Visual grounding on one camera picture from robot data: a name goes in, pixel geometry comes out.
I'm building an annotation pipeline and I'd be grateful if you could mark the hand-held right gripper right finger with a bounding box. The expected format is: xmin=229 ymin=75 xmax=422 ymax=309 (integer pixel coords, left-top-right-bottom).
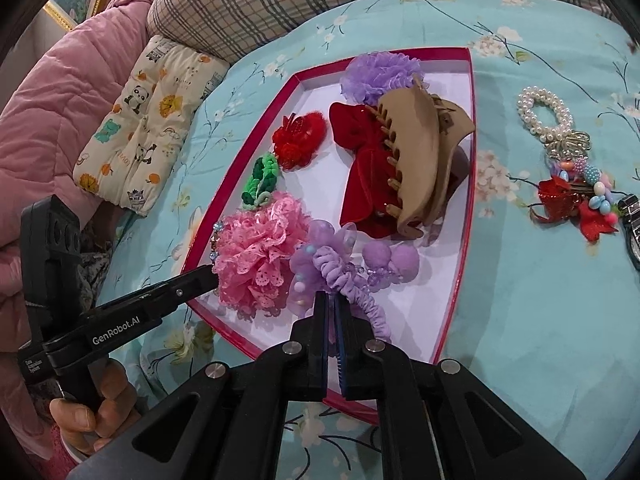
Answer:
xmin=334 ymin=295 xmax=586 ymax=480

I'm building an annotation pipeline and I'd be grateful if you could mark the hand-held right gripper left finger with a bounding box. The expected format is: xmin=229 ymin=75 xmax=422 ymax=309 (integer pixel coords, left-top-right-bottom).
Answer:
xmin=65 ymin=292 xmax=331 ymax=480

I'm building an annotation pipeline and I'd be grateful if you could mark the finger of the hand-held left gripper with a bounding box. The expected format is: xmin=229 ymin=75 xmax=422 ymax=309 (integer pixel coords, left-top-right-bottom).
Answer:
xmin=100 ymin=264 xmax=221 ymax=318

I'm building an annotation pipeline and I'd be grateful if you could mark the pink lace flower scrunchie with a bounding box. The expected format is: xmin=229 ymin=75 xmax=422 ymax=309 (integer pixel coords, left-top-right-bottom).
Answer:
xmin=212 ymin=191 xmax=303 ymax=318

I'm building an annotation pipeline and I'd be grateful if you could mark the purple pompom scrunchie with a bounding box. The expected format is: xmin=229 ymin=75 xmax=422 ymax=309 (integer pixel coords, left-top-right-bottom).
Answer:
xmin=290 ymin=220 xmax=421 ymax=343

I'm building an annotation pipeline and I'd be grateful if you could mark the green knitted hair clip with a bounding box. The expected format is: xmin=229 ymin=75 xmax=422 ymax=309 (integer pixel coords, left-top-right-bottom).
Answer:
xmin=241 ymin=152 xmax=282 ymax=211

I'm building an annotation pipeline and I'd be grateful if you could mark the red velvet bow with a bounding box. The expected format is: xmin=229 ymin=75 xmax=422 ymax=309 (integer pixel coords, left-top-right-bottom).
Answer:
xmin=328 ymin=101 xmax=471 ymax=238

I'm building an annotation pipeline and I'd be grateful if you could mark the red flower hair clip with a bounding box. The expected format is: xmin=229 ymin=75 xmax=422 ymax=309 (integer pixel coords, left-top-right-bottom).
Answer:
xmin=271 ymin=112 xmax=328 ymax=170

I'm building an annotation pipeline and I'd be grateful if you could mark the beige claw hair clip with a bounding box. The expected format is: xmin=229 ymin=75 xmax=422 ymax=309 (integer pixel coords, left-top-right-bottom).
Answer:
xmin=364 ymin=74 xmax=476 ymax=241

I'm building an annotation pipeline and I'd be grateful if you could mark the red rectangular box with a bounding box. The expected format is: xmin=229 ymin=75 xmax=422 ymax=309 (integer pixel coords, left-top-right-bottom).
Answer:
xmin=181 ymin=47 xmax=476 ymax=426

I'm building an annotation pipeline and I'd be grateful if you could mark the purple lace flower scrunchie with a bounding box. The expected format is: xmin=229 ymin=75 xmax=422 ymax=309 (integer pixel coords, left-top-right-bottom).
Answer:
xmin=340 ymin=51 xmax=425 ymax=108

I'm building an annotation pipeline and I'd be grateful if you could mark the person's left hand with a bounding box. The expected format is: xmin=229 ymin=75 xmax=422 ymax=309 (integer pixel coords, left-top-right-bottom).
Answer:
xmin=49 ymin=360 xmax=143 ymax=453

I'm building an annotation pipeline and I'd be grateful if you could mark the blue beaded hair clip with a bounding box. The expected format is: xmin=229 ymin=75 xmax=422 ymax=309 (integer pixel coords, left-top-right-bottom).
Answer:
xmin=210 ymin=220 xmax=226 ymax=263

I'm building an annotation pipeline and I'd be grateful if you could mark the pink quilted blanket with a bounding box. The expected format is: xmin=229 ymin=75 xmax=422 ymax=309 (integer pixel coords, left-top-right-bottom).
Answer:
xmin=0 ymin=0 xmax=168 ymax=356

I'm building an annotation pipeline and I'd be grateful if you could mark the cartoon printed pillow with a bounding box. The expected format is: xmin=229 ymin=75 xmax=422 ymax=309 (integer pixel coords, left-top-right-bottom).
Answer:
xmin=72 ymin=35 xmax=231 ymax=218

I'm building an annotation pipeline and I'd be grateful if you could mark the red crystal hair clip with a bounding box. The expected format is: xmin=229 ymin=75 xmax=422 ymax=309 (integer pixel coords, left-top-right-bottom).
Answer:
xmin=530 ymin=176 xmax=621 ymax=243

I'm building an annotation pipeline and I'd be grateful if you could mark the plaid pillow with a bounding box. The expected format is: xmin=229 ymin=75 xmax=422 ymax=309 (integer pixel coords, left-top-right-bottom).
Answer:
xmin=146 ymin=0 xmax=616 ymax=63

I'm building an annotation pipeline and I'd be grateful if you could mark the white pearl bracelet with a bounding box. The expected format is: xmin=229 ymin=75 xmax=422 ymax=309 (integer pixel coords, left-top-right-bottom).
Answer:
xmin=517 ymin=86 xmax=593 ymax=158

